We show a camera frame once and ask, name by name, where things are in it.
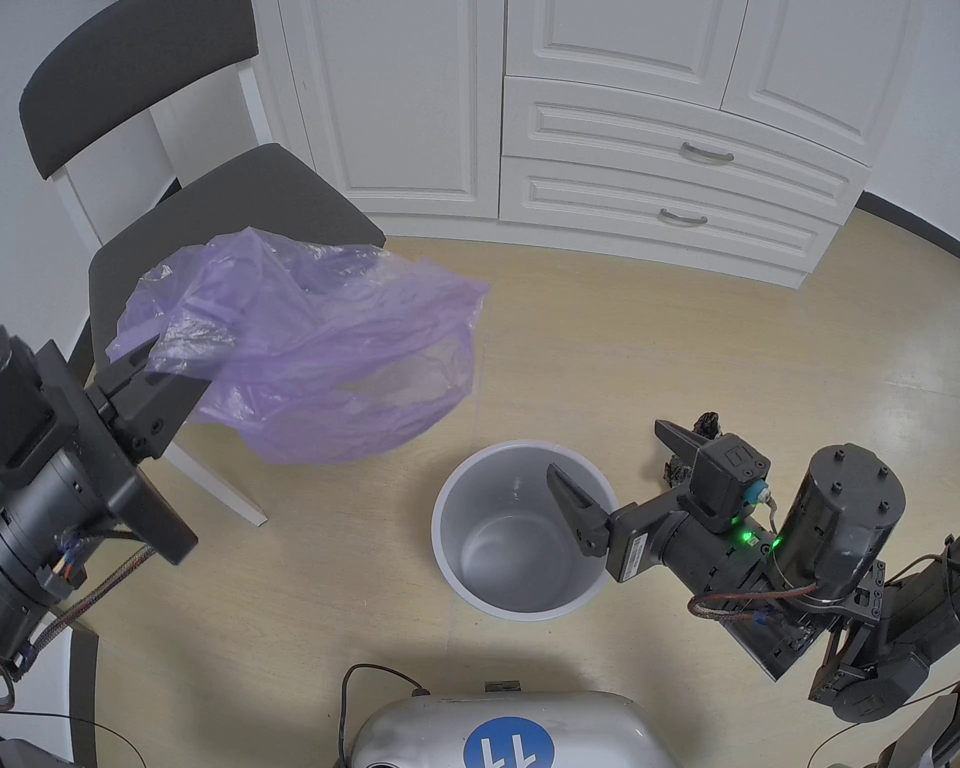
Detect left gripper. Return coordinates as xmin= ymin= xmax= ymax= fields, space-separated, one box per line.
xmin=0 ymin=339 xmax=216 ymax=601

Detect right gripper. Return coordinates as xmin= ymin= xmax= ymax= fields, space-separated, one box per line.
xmin=546 ymin=418 xmax=785 ymax=601

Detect black and white plastic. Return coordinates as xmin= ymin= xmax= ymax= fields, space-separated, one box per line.
xmin=663 ymin=410 xmax=727 ymax=487

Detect purple plastic bag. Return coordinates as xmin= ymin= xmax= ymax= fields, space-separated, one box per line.
xmin=105 ymin=228 xmax=492 ymax=466

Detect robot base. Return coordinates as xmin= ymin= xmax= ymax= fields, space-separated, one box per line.
xmin=351 ymin=678 xmax=676 ymax=768

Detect white trash bin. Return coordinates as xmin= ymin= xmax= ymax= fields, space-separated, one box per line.
xmin=431 ymin=441 xmax=621 ymax=622

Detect white chair with grey cushions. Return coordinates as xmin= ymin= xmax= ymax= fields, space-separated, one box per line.
xmin=18 ymin=0 xmax=387 ymax=528

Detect white wardrobe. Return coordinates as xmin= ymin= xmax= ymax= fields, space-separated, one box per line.
xmin=251 ymin=0 xmax=920 ymax=290

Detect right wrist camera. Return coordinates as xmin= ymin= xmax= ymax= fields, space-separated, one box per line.
xmin=688 ymin=433 xmax=781 ymax=535

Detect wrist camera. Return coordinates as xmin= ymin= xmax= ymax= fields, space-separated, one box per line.
xmin=688 ymin=433 xmax=781 ymax=535
xmin=0 ymin=324 xmax=67 ymax=492

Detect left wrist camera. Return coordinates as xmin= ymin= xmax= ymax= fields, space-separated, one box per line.
xmin=0 ymin=324 xmax=67 ymax=492

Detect black cable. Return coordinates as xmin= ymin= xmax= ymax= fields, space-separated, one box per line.
xmin=339 ymin=663 xmax=430 ymax=768

